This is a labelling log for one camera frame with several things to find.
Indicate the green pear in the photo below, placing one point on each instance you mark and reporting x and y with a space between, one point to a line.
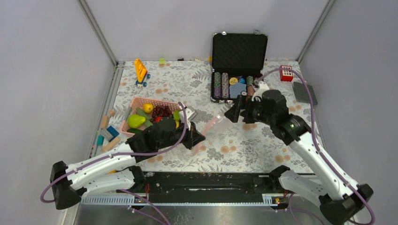
135 120

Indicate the red grid toy block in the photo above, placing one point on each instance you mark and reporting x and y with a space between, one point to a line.
286 74

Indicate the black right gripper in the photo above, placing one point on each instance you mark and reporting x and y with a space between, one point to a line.
243 102

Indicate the floral table mat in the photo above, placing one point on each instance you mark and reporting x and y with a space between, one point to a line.
230 147

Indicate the small green cube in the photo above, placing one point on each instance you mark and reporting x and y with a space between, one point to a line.
162 61

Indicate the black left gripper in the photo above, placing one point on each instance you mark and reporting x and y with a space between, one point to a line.
196 137

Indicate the green cucumber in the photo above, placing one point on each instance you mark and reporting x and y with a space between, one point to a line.
147 117

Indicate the grey building baseplate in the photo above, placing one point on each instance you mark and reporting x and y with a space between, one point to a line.
301 93

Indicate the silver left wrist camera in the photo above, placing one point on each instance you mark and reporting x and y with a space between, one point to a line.
190 113

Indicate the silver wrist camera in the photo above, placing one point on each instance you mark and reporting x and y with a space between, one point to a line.
260 87
190 113

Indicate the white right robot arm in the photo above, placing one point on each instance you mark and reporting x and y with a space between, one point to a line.
338 196

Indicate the wooden block pile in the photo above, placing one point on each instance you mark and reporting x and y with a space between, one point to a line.
107 135

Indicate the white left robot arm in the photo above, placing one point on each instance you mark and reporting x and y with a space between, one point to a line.
117 168

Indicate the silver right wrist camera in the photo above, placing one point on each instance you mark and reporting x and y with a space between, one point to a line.
260 87

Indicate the dark red grape bunch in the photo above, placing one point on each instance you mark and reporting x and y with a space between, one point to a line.
160 112

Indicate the yellow lemon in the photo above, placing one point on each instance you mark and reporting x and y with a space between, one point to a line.
148 108

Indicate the yellow toy cart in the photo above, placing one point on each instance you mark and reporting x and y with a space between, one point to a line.
142 73

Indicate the clear zip top bag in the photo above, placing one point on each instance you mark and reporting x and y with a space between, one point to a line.
206 130

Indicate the black poker chip case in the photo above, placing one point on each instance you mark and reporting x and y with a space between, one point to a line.
238 55

